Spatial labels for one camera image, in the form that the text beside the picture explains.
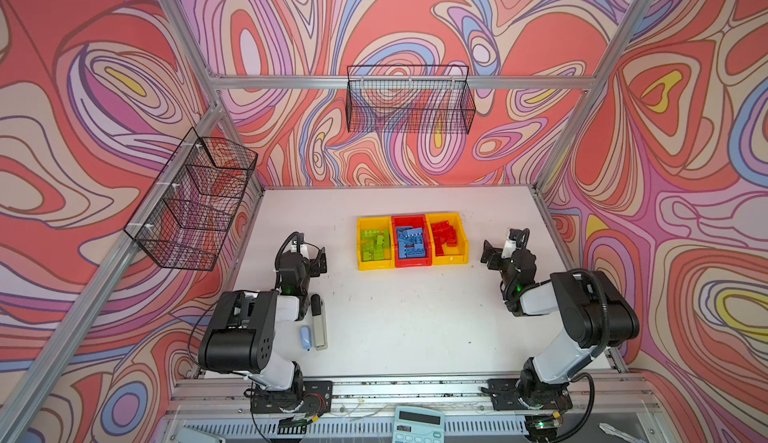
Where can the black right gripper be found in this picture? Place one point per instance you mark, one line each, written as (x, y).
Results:
(495, 253)

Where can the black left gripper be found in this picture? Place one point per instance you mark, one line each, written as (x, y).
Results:
(312, 265)

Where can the red lego brick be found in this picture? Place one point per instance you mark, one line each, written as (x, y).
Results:
(452, 239)
(439, 238)

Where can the green lego brick long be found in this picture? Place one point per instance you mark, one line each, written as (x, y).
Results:
(368, 236)

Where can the blue lego brick front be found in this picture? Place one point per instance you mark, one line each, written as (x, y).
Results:
(416, 236)

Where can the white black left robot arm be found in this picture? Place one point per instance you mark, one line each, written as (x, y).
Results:
(240, 336)

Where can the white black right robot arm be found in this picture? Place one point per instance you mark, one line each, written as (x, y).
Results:
(594, 314)

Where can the grey marker pen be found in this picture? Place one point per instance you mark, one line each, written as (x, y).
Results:
(319, 322)

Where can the yellow right plastic bin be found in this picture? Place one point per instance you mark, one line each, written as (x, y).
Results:
(450, 257)

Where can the yellow plastic bin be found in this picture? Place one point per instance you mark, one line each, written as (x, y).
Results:
(381, 223)
(450, 257)

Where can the light blue small object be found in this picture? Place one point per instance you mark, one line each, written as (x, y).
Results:
(306, 338)

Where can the yellow left plastic bin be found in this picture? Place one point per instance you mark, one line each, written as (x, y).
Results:
(381, 223)

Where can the red middle plastic bin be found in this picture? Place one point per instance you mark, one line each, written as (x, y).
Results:
(415, 221)

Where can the light blue calculator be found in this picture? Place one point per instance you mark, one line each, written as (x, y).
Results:
(418, 425)

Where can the black wire basket left wall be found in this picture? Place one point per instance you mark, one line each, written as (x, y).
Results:
(185, 219)

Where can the black wire basket wall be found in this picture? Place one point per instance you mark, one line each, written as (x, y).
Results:
(409, 98)
(185, 219)

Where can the black wire basket back wall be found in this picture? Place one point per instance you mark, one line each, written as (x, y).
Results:
(409, 98)

